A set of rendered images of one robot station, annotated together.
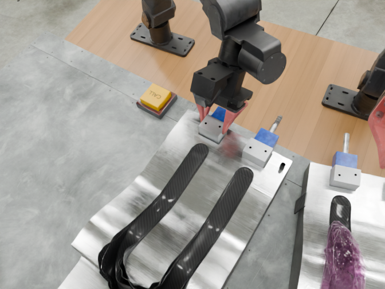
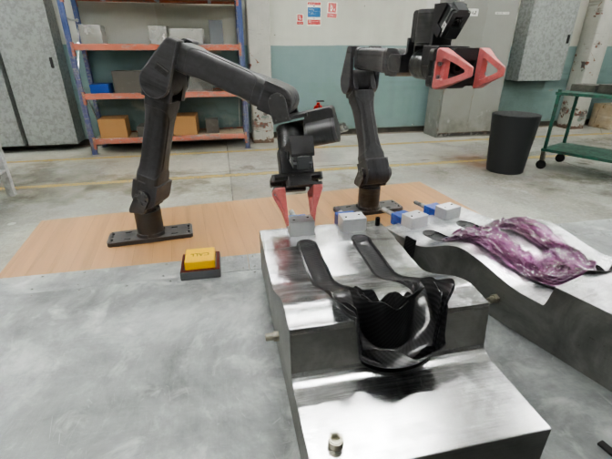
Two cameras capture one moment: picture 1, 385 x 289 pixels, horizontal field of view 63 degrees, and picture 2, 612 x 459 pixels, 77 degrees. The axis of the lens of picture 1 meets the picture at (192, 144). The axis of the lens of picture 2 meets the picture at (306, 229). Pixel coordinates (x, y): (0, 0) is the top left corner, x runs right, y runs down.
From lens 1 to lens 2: 0.59 m
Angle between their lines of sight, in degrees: 52
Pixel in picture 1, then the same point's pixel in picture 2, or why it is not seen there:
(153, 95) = (198, 255)
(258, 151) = (353, 216)
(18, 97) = not seen: outside the picture
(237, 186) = (363, 248)
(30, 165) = (62, 404)
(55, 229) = (194, 434)
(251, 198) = (382, 246)
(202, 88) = (302, 146)
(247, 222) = (401, 257)
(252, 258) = not seen: hidden behind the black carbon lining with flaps
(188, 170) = (312, 260)
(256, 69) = (331, 125)
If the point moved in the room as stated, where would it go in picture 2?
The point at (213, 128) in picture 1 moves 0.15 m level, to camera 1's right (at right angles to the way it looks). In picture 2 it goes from (303, 219) to (342, 198)
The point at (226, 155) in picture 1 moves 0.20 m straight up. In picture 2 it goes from (331, 236) to (333, 135)
